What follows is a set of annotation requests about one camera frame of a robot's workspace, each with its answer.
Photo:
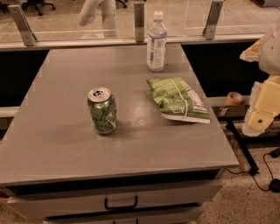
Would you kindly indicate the black table leg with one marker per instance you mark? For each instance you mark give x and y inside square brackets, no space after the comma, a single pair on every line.
[253,167]

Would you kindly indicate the upper grey drawer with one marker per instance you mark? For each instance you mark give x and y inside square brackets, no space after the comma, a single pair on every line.
[92,201]

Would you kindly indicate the left metal bracket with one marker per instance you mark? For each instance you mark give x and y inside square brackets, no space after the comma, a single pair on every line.
[20,20]

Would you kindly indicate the black upper drawer handle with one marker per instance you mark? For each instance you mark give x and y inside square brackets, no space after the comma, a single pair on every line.
[120,203]

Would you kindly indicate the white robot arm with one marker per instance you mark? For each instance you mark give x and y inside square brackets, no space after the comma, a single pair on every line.
[269,56]

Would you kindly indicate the metal window rail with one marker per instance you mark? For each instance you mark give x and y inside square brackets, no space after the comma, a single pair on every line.
[100,42]

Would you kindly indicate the green chip bag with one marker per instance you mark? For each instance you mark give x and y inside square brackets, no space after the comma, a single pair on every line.
[178,101]

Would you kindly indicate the green soda can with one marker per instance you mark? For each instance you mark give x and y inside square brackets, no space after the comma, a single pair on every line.
[102,107]

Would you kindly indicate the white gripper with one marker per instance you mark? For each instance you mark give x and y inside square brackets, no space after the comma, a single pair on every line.
[271,53]

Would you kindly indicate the metal bracket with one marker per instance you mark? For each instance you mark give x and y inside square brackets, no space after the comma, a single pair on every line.
[139,22]
[212,20]
[20,20]

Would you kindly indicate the right metal bracket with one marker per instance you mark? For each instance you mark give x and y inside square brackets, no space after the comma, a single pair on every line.
[212,20]

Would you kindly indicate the grey drawer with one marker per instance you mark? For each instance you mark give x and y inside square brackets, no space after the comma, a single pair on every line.
[92,201]
[176,215]

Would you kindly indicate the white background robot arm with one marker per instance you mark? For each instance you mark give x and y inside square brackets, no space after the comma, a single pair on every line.
[108,11]

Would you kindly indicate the middle metal bracket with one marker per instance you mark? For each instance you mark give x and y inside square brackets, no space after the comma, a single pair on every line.
[139,22]

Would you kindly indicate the black office chair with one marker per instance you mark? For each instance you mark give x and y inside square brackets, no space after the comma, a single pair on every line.
[35,4]

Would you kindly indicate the clear plastic water bottle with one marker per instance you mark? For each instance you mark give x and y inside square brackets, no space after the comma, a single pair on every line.
[156,40]

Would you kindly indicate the lower grey drawer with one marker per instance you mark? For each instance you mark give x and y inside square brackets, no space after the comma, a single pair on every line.
[176,215]

